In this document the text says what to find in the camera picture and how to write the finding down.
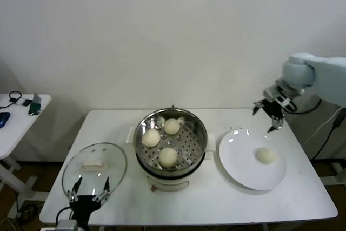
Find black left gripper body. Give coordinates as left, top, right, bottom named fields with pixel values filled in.
left=69, top=195, right=102, bottom=224

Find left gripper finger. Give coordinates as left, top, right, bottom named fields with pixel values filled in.
left=93, top=176, right=111, bottom=203
left=66, top=176, right=83, bottom=202

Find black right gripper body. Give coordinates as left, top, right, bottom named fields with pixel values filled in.
left=264, top=98, right=285, bottom=120

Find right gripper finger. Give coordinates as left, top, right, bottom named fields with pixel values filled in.
left=252, top=100, right=267, bottom=115
left=268, top=117, right=284, bottom=134

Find white steamed baozi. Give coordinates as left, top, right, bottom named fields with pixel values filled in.
left=164, top=118, right=181, bottom=135
left=256, top=146, right=276, bottom=165
left=158, top=147, right=179, bottom=168
left=142, top=129, right=161, bottom=147

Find round glass pot lid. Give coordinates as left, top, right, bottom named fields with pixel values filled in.
left=61, top=142, right=128, bottom=198

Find stainless steel steamer basket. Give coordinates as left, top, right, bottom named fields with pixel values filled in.
left=126, top=108, right=217, bottom=174

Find white table foot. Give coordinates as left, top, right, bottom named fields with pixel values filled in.
left=323, top=160, right=346, bottom=186
left=15, top=174, right=51, bottom=210

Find white round plate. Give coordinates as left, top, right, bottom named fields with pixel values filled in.
left=218, top=129, right=287, bottom=191

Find cream electric cooker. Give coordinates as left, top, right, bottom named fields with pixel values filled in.
left=136, top=149, right=214, bottom=192

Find white side table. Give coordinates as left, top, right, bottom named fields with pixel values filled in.
left=0, top=93, right=52, bottom=186

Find green and grey tool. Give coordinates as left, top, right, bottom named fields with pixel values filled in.
left=29, top=93, right=44, bottom=116

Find blue object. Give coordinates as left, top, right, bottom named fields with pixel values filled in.
left=0, top=111, right=11, bottom=128

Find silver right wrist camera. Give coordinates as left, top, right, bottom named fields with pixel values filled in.
left=264, top=79, right=298, bottom=107

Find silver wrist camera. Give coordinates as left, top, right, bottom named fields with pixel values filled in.
left=55, top=220, right=79, bottom=231
left=264, top=79, right=298, bottom=107

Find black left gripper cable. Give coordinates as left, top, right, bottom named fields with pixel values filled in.
left=55, top=206, right=72, bottom=224

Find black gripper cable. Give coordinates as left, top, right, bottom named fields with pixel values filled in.
left=55, top=206, right=72, bottom=224
left=286, top=97, right=322, bottom=115

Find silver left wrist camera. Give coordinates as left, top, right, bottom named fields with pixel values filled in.
left=55, top=220, right=79, bottom=231

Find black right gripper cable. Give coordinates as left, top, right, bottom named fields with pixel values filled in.
left=286, top=97, right=322, bottom=115

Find white wall cable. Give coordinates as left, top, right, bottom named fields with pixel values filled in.
left=304, top=106, right=344, bottom=145

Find floor cable bundle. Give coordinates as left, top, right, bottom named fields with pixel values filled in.
left=8, top=201, right=45, bottom=226

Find black looped cable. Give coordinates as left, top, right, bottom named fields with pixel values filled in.
left=0, top=90, right=24, bottom=108

